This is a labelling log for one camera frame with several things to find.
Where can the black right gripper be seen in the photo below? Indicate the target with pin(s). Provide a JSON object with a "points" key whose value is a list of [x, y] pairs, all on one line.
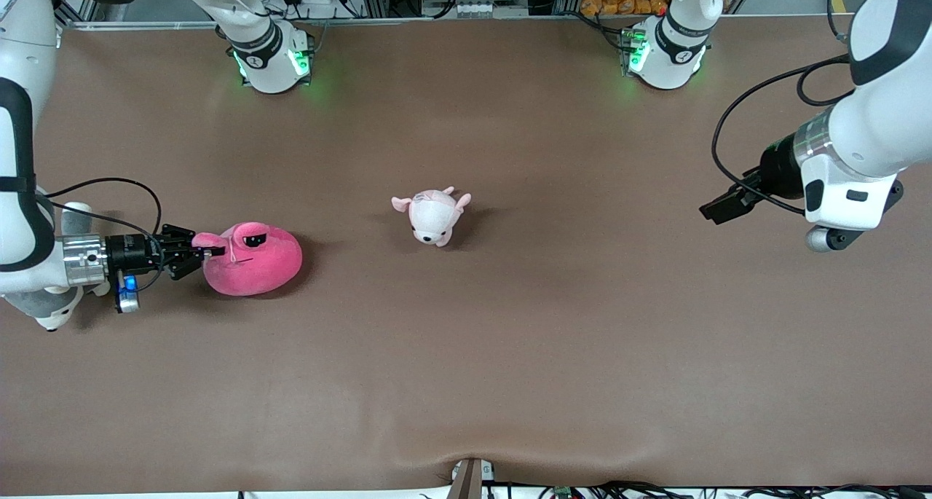
{"points": [[129, 252]]}

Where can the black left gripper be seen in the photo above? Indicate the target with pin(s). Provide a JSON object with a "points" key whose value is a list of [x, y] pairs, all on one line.
{"points": [[778, 168]]}

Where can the hot pink round plush toy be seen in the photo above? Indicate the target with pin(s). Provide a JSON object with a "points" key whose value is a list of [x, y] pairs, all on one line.
{"points": [[255, 269]]}

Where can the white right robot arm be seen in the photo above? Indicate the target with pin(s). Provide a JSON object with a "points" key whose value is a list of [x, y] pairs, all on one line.
{"points": [[22, 47]]}

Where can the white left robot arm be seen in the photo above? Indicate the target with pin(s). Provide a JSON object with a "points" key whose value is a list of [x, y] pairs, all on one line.
{"points": [[881, 120]]}

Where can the grey and white plush husky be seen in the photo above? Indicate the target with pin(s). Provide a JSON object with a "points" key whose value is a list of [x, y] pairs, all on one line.
{"points": [[73, 222]]}

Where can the white and pink plush dog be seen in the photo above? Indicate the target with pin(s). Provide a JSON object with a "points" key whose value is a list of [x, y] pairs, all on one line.
{"points": [[429, 218]]}

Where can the brown table mat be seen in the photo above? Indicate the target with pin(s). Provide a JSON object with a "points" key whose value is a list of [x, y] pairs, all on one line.
{"points": [[466, 339]]}

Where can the white connector block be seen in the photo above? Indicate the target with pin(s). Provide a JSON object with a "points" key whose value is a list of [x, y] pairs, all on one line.
{"points": [[477, 7]]}

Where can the silver table edge rail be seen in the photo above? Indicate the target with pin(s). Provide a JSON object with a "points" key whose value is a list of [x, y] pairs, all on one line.
{"points": [[473, 19]]}

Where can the grey table clamp bracket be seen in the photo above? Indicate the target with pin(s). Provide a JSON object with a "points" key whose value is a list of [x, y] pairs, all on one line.
{"points": [[470, 481]]}

